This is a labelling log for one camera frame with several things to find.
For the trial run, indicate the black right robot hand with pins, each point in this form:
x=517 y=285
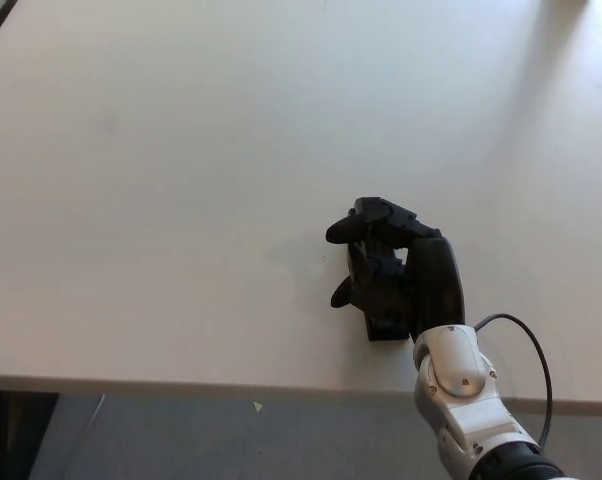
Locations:
x=438 y=280

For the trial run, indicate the black desk stapler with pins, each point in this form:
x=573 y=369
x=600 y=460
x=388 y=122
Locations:
x=387 y=330

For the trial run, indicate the dark cabinet under desk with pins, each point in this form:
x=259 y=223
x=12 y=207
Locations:
x=11 y=437

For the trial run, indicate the small white paper scrap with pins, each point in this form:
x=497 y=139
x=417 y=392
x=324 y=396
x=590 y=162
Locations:
x=257 y=406

